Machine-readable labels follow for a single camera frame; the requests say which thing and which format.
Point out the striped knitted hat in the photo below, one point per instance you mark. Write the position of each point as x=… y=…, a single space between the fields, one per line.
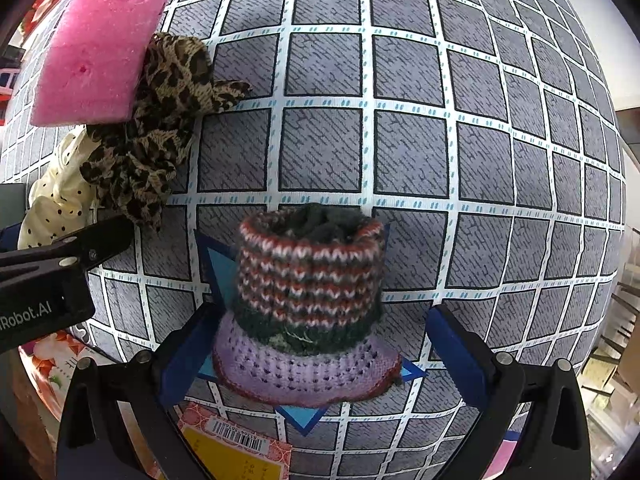
x=310 y=270

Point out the blue star sticker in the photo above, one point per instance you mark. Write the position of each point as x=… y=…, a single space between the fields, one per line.
x=220 y=270

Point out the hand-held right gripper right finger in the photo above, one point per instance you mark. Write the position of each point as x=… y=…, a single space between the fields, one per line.
x=457 y=355

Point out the purple crocheted hat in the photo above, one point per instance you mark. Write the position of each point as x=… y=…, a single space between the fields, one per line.
x=300 y=375

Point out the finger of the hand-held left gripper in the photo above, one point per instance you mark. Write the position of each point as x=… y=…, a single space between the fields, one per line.
x=75 y=250

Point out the cream polka dot cloth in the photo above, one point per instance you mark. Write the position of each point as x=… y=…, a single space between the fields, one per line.
x=55 y=185

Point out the grey checked tablecloth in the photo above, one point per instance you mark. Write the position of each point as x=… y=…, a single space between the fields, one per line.
x=400 y=110

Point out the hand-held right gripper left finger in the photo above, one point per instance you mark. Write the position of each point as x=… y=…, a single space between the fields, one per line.
x=187 y=355

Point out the pink sponge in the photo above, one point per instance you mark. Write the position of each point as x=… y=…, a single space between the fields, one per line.
x=95 y=45

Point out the white box with floral print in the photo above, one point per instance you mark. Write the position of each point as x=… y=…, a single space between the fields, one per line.
x=50 y=360

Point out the leopard print cloth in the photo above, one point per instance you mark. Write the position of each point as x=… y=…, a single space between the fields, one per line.
x=160 y=110

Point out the red yellow paper box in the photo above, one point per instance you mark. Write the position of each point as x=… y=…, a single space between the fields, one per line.
x=235 y=440

